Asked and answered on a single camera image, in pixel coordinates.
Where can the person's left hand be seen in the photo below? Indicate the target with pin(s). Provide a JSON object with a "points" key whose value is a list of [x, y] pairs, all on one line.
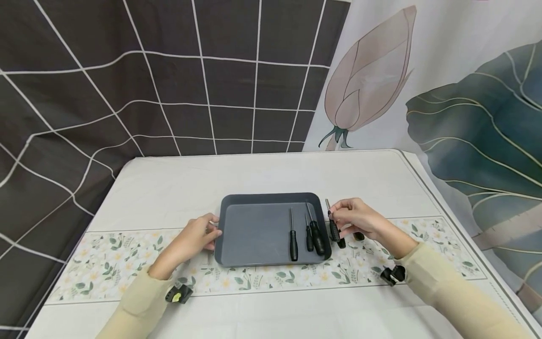
{"points": [[186, 245]]}

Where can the person's right hand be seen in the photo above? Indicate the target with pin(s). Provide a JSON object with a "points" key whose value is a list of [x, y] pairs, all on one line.
{"points": [[364, 221]]}

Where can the person's left index finger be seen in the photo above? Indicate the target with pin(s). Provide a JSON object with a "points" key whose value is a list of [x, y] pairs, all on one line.
{"points": [[208, 218]]}

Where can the person's right thumb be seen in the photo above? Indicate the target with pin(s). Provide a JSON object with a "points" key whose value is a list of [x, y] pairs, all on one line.
{"points": [[349, 229]]}

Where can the person's left thumb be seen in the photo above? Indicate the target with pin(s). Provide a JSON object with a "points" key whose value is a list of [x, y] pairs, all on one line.
{"points": [[214, 233]]}

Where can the person's right fingers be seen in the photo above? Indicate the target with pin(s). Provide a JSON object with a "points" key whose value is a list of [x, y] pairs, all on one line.
{"points": [[335, 217]]}

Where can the person's right index finger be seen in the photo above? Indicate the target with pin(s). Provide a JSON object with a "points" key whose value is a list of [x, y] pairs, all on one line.
{"points": [[341, 206]]}

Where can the dark grey plastic tray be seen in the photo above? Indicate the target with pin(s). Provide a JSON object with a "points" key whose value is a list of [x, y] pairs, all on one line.
{"points": [[258, 235]]}

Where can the person's left forearm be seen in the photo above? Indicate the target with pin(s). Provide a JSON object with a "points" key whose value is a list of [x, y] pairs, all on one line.
{"points": [[135, 310]]}

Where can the person's right forearm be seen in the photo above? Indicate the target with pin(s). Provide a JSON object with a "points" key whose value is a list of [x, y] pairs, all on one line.
{"points": [[457, 296]]}

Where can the small black round object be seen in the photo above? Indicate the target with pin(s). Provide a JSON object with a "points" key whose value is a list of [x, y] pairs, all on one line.
{"points": [[359, 236]]}

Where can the thick black screwdriver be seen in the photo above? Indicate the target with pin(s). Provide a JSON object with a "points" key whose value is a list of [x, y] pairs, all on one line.
{"points": [[317, 238]]}

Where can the short black screwdriver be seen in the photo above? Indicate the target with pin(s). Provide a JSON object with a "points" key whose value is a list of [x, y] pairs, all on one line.
{"points": [[309, 240]]}

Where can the long thin black screwdriver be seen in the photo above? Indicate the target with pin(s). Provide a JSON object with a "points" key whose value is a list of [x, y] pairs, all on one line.
{"points": [[293, 245]]}

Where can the black wrist band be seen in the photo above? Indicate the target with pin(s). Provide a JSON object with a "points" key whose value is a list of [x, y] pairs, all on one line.
{"points": [[393, 275], [179, 294]]}

